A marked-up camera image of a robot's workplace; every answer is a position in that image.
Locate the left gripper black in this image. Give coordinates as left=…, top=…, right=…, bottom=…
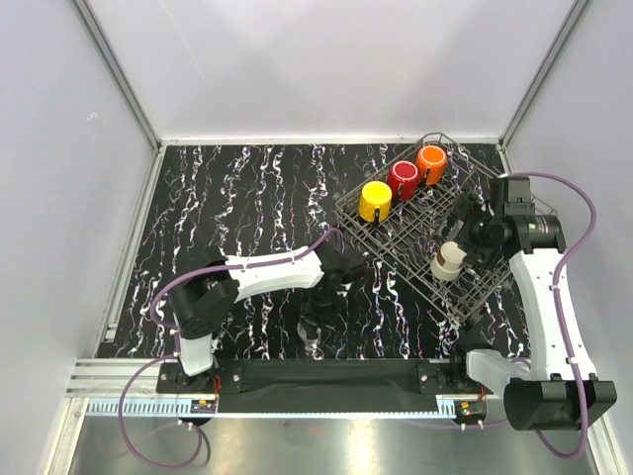
left=302, top=288, right=347, bottom=343

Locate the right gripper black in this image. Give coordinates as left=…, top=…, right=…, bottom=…
left=429, top=193, right=502, bottom=271

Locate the clear glass tumbler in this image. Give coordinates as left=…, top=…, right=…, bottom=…
left=297, top=320, right=321, bottom=351

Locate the orange mug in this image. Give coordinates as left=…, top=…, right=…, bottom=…
left=415, top=144, right=448, bottom=186

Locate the stainless steel cup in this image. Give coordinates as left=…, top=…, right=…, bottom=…
left=430, top=241, right=467, bottom=282

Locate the red mug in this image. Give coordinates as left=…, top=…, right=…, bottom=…
left=387, top=160, right=420, bottom=202

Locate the yellow mug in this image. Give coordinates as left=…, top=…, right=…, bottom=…
left=358, top=181, right=393, bottom=223

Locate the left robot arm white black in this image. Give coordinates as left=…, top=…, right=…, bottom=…
left=164, top=235, right=368, bottom=393

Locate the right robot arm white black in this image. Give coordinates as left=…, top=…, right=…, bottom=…
left=441, top=173, right=617, bottom=431

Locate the grey wire dish rack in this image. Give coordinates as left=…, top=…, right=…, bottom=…
left=335, top=132, right=515, bottom=323

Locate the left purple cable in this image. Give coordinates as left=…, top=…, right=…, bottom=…
left=117, top=227, right=345, bottom=471

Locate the purple cable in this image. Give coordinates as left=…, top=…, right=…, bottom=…
left=407, top=171, right=599, bottom=459
left=117, top=227, right=345, bottom=471

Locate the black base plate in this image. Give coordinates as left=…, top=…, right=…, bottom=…
left=156, top=359, right=477, bottom=418

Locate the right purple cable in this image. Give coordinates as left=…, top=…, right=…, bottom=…
left=407, top=171, right=599, bottom=459

